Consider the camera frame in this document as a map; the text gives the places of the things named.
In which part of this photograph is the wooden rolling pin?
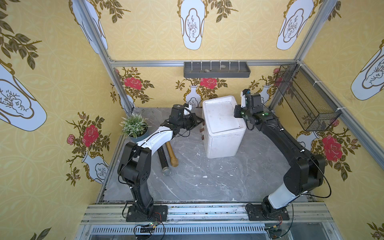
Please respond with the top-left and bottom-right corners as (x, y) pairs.
(166, 142), (179, 168)

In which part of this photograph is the black microphone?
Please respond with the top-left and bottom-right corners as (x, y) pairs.
(157, 147), (171, 176)

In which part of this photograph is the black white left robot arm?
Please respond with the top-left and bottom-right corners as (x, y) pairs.
(117, 104), (204, 222)

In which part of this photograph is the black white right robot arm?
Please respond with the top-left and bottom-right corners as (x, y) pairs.
(234, 89), (326, 219)

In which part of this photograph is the white plastic drawer cabinet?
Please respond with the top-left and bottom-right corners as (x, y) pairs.
(202, 96), (246, 159)

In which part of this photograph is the green potted plant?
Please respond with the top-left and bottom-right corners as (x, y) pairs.
(119, 113), (150, 142)

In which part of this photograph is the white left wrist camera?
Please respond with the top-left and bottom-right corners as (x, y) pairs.
(183, 104), (193, 116)

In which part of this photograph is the grey wall shelf tray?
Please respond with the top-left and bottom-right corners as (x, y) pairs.
(183, 61), (251, 79)

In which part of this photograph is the black wire mesh basket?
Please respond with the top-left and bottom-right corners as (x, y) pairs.
(275, 64), (342, 132)

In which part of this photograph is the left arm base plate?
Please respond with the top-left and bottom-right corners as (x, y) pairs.
(125, 205), (168, 222)

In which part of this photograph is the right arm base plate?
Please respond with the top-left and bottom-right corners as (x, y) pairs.
(245, 203), (290, 221)

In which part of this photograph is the aluminium front rail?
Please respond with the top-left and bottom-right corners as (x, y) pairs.
(75, 202), (342, 240)

